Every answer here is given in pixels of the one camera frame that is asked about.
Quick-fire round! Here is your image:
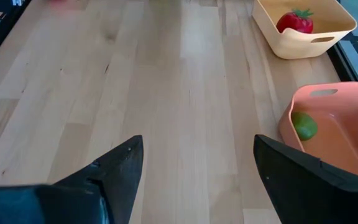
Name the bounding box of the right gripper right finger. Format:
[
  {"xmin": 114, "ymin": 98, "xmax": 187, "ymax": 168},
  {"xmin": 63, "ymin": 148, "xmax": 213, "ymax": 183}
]
[{"xmin": 253, "ymin": 134, "xmax": 358, "ymax": 224}]

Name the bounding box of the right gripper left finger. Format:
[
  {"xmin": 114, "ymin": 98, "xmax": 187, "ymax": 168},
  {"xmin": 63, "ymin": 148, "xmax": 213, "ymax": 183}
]
[{"xmin": 0, "ymin": 134, "xmax": 144, "ymax": 224}]

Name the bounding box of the green lime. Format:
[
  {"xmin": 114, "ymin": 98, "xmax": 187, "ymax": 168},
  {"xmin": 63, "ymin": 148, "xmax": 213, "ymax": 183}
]
[{"xmin": 291, "ymin": 111, "xmax": 319, "ymax": 142}]

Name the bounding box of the red plastic tomato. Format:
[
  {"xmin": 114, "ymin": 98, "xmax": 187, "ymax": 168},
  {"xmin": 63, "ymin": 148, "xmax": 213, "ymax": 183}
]
[{"xmin": 275, "ymin": 8, "xmax": 315, "ymax": 34}]

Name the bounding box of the orange plastic basket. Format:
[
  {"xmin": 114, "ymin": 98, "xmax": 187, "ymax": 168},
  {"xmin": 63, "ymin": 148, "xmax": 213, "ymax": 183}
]
[{"xmin": 278, "ymin": 81, "xmax": 358, "ymax": 183}]

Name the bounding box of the yellow plastic basket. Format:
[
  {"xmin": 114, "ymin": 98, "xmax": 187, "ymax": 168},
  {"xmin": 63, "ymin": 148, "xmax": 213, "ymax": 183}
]
[{"xmin": 252, "ymin": 0, "xmax": 358, "ymax": 60}]

